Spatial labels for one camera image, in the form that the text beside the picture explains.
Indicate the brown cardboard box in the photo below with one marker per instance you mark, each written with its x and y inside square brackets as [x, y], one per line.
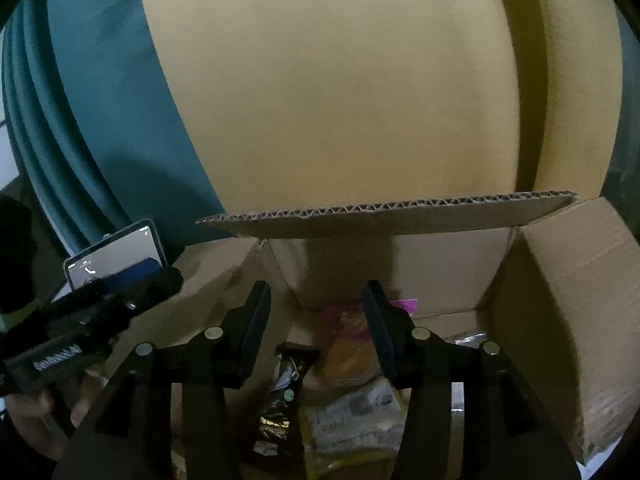
[550, 310]

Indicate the pink and yellow snack packet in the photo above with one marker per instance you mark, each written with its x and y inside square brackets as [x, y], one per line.
[345, 340]

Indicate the silver snack wrapper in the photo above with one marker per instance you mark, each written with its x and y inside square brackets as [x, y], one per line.
[467, 337]

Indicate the tablet with lit screen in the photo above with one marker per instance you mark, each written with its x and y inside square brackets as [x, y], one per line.
[120, 250]

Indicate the person's left hand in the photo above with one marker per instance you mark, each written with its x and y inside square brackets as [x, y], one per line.
[30, 407]

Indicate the dark glossy snack packet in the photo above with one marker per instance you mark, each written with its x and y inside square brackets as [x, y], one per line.
[280, 410]

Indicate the teal sofa cushion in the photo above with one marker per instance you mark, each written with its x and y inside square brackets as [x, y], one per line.
[100, 110]

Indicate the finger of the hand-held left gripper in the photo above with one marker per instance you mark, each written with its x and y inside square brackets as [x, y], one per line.
[150, 285]
[137, 267]

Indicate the yellow packet with white label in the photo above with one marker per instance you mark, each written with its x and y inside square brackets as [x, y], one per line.
[350, 425]

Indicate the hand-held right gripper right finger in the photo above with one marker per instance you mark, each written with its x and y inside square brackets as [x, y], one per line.
[379, 340]

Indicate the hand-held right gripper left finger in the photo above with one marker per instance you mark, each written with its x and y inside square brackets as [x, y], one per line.
[257, 330]

